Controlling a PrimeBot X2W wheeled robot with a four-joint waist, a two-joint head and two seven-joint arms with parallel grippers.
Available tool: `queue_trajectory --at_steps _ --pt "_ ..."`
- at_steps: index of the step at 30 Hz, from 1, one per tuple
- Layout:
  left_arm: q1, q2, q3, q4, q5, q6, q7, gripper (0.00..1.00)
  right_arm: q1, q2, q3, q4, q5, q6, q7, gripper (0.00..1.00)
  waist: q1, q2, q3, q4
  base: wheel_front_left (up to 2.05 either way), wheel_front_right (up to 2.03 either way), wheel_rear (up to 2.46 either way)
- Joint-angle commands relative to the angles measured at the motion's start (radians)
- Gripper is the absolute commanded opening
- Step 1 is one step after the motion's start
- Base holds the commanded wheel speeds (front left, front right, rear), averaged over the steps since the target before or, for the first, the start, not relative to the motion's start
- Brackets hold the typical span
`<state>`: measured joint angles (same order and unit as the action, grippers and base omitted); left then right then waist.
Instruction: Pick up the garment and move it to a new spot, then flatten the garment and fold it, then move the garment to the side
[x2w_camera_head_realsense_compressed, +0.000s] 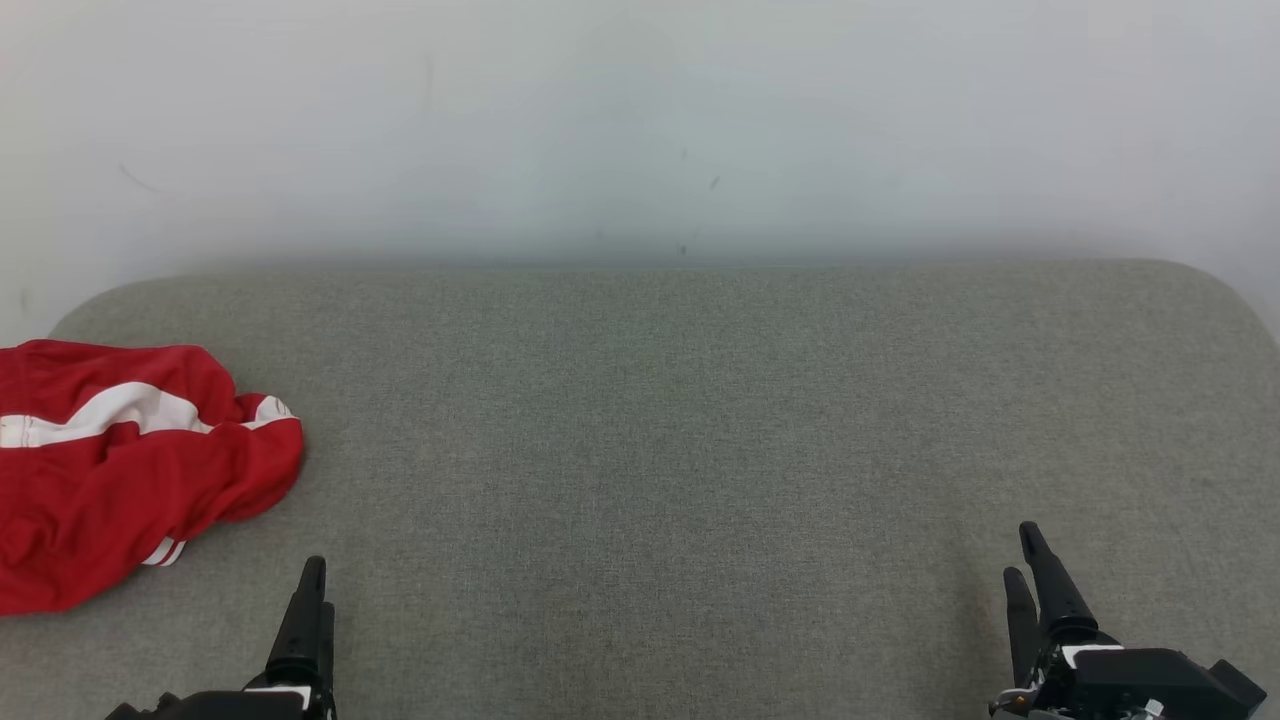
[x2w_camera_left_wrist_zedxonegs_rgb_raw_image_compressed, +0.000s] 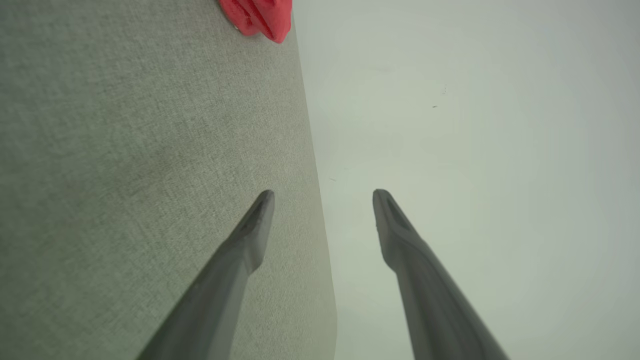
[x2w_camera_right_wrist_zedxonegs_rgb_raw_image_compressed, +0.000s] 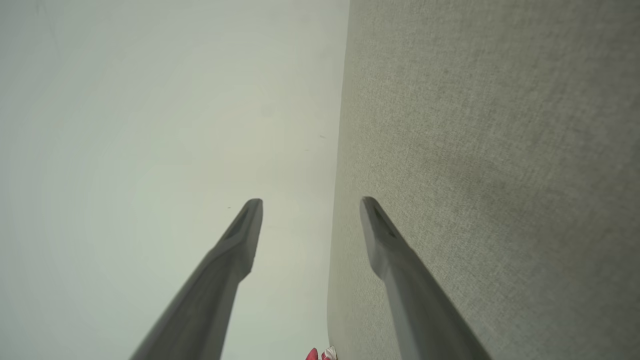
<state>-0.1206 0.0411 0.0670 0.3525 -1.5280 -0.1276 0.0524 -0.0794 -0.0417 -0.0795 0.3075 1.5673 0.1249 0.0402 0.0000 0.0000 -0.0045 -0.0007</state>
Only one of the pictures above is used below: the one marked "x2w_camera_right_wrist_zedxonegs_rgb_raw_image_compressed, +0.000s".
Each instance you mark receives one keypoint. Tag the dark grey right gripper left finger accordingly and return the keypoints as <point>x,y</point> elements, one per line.
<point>215,295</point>

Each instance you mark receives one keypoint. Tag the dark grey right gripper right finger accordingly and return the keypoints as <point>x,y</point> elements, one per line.
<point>420,310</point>

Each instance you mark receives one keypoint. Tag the red white basketball jersey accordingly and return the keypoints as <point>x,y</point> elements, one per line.
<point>313,355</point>

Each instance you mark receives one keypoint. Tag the grey fabric sofa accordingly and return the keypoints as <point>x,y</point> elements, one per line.
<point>500,150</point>

